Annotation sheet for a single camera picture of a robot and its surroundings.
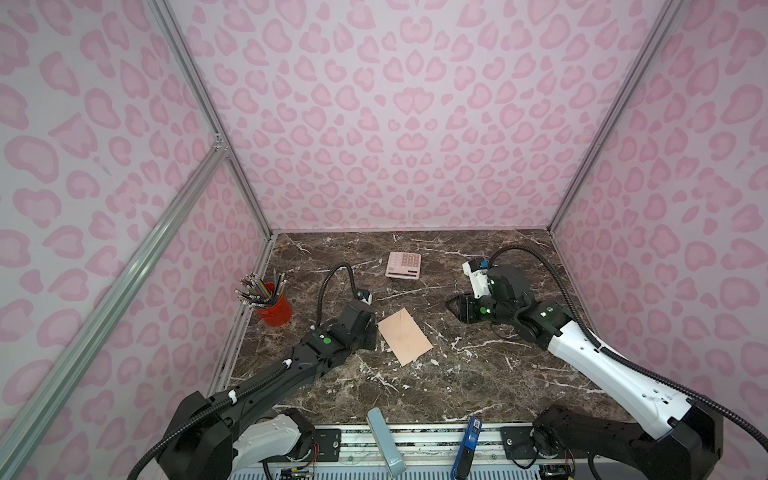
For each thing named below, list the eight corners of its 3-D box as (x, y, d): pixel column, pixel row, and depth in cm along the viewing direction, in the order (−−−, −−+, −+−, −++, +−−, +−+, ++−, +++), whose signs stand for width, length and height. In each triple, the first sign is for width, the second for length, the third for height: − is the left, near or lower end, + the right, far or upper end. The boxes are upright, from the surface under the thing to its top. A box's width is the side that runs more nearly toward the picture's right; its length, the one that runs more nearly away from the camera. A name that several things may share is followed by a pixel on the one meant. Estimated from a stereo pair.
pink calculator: (385, 279, 108) (385, 275, 106) (386, 256, 115) (386, 252, 113) (422, 279, 108) (422, 275, 106) (420, 256, 114) (421, 252, 113)
